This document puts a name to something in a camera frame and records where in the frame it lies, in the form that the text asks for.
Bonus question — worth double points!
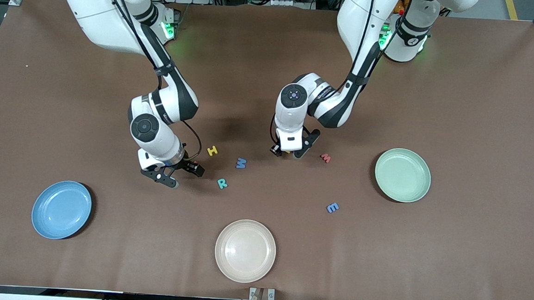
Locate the green plate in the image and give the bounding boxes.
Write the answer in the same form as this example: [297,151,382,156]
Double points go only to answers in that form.
[373,146,434,205]

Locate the brown table cover sheet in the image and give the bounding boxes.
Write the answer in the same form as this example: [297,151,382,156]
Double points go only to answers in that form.
[0,0,534,300]

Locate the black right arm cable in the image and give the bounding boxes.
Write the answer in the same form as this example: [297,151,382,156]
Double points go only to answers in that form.
[88,0,212,163]

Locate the blue plate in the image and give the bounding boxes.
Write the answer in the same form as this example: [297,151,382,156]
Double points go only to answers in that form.
[30,178,94,242]

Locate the beige plate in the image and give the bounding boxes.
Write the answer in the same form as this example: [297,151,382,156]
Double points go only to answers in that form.
[213,218,278,285]

